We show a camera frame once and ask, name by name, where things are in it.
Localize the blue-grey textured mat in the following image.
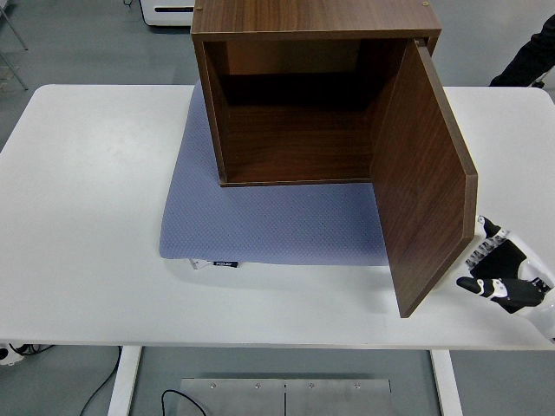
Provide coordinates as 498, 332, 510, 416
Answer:
158, 84, 394, 268

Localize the thin dark floor cable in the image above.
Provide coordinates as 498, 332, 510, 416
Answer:
79, 346, 123, 416

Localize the white appliance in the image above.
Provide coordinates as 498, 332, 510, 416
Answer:
139, 0, 198, 29

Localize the white power strip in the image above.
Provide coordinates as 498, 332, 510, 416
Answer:
0, 342, 25, 367

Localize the black floor cable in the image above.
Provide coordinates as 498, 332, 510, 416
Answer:
160, 388, 210, 416

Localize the grey metal plate with screws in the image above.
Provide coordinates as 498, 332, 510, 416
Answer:
179, 377, 393, 416

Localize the person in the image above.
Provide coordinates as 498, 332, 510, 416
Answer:
489, 14, 555, 90

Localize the grey metal rack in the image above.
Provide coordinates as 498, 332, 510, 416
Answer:
0, 0, 30, 93

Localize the brown wooden cabinet body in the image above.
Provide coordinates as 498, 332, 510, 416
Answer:
190, 0, 442, 189

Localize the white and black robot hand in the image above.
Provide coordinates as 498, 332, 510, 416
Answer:
454, 214, 555, 346

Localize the brown wooden cabinet door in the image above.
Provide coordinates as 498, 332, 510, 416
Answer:
369, 37, 479, 320

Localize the white table leg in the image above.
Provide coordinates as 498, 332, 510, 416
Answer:
106, 346, 143, 416
429, 348, 465, 416

